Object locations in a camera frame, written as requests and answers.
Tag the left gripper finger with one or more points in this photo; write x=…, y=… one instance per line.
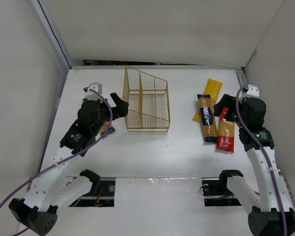
x=118, y=101
x=120, y=111

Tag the gold wire basket shelf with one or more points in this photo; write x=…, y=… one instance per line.
x=148, y=98

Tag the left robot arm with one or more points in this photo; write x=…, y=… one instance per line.
x=38, y=209

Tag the red spaghetti bag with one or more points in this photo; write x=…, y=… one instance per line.
x=226, y=133

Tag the black label spaghetti bag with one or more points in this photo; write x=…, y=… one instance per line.
x=207, y=118

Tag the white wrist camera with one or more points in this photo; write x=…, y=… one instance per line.
x=251, y=91
x=93, y=90

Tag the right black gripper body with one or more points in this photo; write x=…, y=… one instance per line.
x=232, y=108

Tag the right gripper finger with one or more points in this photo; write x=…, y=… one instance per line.
x=225, y=111
x=227, y=101

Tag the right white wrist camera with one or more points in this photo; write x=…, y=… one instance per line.
x=251, y=91

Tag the blue label spaghetti bag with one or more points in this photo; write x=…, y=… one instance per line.
x=107, y=129

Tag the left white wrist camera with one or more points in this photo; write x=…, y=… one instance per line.
x=93, y=90

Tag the yellow spaghetti bag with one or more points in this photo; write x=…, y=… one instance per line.
x=213, y=88

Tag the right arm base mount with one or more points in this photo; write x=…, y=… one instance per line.
x=216, y=194

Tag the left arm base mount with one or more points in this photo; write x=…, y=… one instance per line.
x=101, y=196

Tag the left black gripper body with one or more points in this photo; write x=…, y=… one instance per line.
x=110, y=109

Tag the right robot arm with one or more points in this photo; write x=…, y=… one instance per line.
x=270, y=212

